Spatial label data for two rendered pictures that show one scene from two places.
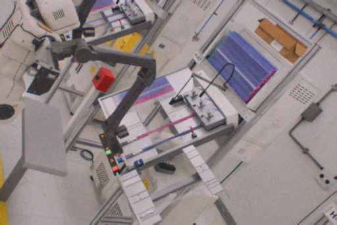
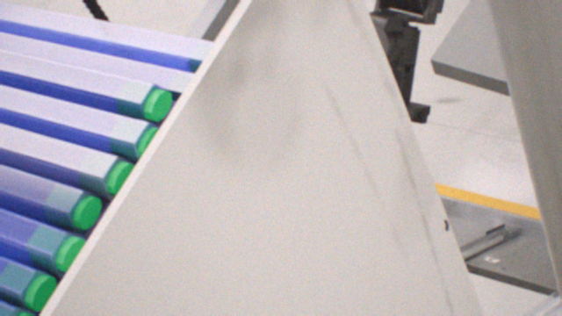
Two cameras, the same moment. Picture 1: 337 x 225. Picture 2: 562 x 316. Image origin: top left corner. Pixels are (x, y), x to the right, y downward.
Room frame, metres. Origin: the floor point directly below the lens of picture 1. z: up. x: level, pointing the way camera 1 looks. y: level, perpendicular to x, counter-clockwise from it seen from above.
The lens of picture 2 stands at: (2.77, 0.06, 1.88)
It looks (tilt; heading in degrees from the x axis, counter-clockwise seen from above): 49 degrees down; 187
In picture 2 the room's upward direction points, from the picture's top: 30 degrees counter-clockwise
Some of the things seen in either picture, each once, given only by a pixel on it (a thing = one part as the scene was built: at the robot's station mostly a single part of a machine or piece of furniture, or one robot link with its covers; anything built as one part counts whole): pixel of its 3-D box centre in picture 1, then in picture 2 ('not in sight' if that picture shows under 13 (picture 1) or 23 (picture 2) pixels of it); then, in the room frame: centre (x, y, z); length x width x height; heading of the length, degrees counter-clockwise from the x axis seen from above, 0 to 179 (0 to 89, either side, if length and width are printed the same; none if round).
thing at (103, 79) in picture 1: (83, 107); not in sight; (2.70, 0.61, 0.39); 0.24 x 0.24 x 0.78; 45
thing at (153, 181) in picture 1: (149, 184); not in sight; (2.51, -0.23, 0.31); 0.70 x 0.65 x 0.62; 45
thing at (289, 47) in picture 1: (286, 40); not in sight; (2.67, -0.32, 1.82); 0.68 x 0.30 x 0.20; 45
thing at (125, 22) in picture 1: (104, 52); not in sight; (3.41, 0.91, 0.66); 1.01 x 0.73 x 1.31; 135
